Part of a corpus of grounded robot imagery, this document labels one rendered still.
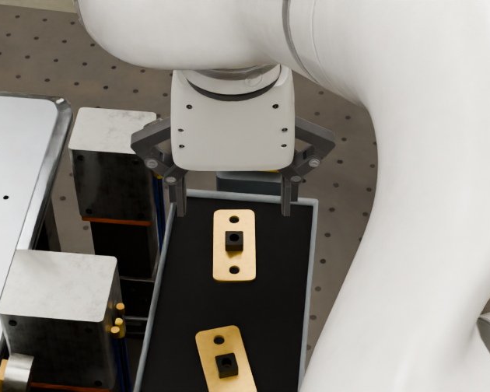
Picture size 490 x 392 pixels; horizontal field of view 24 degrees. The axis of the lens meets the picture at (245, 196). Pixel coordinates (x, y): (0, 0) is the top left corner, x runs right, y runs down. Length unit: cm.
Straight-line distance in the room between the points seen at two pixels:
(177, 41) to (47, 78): 123
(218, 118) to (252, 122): 3
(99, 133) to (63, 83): 62
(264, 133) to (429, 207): 48
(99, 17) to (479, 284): 39
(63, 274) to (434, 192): 70
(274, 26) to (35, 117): 85
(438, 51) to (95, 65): 151
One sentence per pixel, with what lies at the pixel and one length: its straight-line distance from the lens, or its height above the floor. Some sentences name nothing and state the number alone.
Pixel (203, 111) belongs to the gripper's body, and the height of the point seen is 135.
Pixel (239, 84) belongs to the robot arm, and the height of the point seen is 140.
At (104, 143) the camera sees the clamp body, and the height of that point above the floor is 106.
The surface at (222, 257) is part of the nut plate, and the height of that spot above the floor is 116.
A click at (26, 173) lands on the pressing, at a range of 135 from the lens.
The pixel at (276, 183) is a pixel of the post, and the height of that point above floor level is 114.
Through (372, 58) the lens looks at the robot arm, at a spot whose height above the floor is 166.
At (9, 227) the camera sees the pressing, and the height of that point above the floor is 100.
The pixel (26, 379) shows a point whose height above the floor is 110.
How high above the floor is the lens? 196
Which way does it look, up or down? 48 degrees down
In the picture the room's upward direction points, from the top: straight up
